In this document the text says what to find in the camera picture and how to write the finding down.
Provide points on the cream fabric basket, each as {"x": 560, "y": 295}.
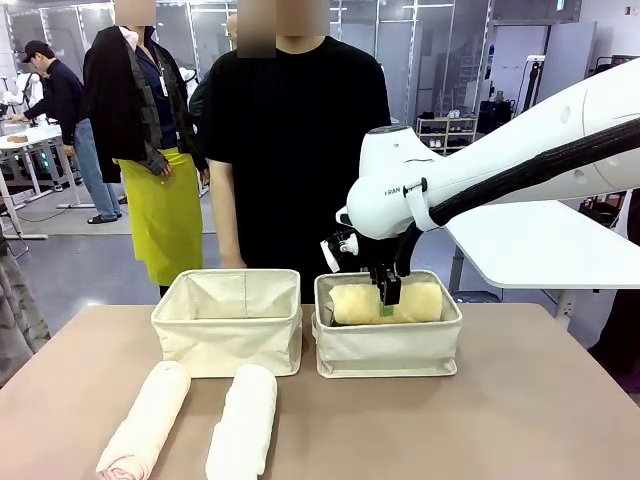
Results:
{"x": 390, "y": 350}
{"x": 225, "y": 345}

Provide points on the black camera tripod pole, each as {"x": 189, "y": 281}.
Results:
{"x": 531, "y": 80}

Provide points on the small wooden box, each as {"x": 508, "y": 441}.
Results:
{"x": 20, "y": 138}

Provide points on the black utility cart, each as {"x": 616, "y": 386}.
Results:
{"x": 600, "y": 210}

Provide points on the black bags pile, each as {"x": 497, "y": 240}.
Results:
{"x": 495, "y": 117}

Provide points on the grey textured cover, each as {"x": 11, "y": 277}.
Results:
{"x": 20, "y": 300}

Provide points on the person in dark jacket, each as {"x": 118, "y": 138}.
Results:
{"x": 199, "y": 100}

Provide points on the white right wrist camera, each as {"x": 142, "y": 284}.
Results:
{"x": 336, "y": 250}

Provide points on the clothes rack with coats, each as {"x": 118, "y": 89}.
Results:
{"x": 612, "y": 61}

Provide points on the yellow towel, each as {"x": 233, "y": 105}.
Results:
{"x": 360, "y": 305}

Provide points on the person with yellow apron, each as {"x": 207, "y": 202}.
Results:
{"x": 150, "y": 150}

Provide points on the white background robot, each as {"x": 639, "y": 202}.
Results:
{"x": 12, "y": 92}

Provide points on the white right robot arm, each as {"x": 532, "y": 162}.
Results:
{"x": 450, "y": 170}

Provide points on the white towel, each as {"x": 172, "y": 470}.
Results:
{"x": 245, "y": 425}

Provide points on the white side table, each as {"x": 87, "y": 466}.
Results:
{"x": 540, "y": 250}

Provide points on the person in white top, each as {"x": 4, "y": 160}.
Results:
{"x": 620, "y": 325}

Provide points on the person's right hand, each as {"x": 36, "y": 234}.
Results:
{"x": 234, "y": 262}

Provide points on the white background desk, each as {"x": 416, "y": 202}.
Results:
{"x": 30, "y": 145}

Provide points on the person's right forearm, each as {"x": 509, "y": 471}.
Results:
{"x": 226, "y": 210}

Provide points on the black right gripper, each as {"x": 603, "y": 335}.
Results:
{"x": 382, "y": 255}

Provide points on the pink towel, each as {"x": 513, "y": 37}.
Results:
{"x": 145, "y": 425}

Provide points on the person in black t-shirt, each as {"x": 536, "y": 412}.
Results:
{"x": 300, "y": 150}

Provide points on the man in black cap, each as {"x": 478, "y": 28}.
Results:
{"x": 70, "y": 125}

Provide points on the white shoes pair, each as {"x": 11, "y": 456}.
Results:
{"x": 454, "y": 114}

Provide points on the light wooden shoe rack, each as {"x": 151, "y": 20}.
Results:
{"x": 435, "y": 132}

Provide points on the grey door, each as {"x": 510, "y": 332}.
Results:
{"x": 565, "y": 65}

